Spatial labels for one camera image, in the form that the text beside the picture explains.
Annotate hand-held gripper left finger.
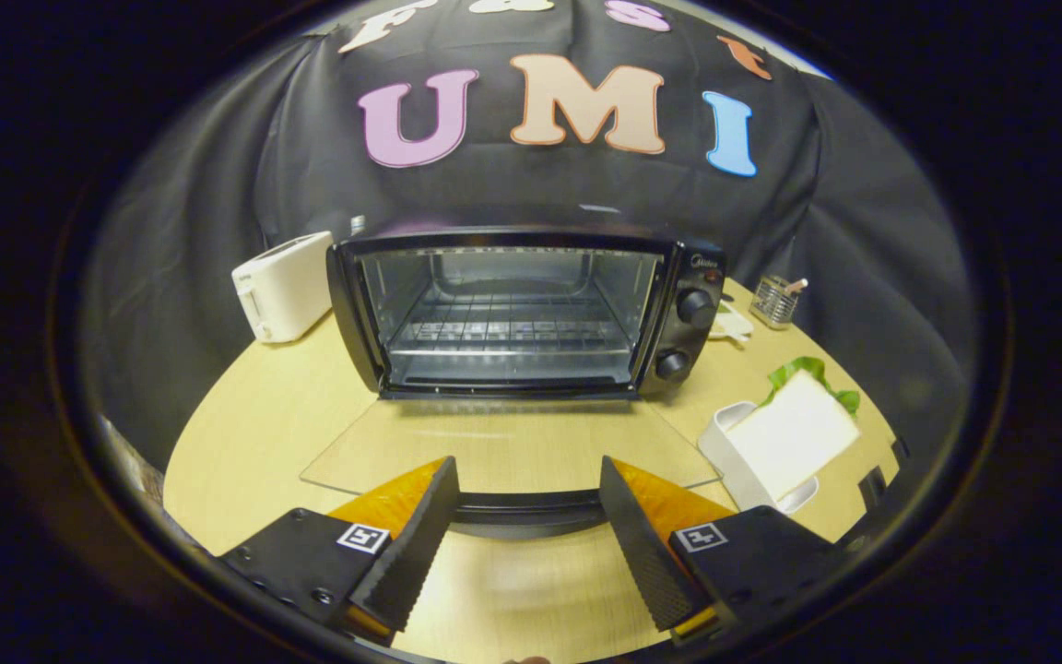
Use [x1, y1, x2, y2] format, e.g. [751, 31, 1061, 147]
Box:
[219, 456, 460, 646]

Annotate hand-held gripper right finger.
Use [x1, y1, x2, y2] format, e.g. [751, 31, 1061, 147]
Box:
[599, 456, 841, 648]

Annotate sandwich with lettuce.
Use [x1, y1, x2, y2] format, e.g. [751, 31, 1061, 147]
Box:
[729, 358, 862, 504]

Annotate black toaster oven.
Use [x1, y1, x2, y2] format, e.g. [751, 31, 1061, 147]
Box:
[301, 226, 727, 540]

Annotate white bread toaster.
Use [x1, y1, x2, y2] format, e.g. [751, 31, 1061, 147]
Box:
[231, 231, 336, 344]

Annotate white plastic tray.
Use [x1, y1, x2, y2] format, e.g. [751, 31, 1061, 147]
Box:
[697, 401, 820, 515]

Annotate small cream dish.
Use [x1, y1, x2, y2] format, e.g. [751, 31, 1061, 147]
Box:
[711, 300, 755, 344]

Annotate metal wire holder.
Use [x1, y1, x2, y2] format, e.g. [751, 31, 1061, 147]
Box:
[750, 275, 808, 331]

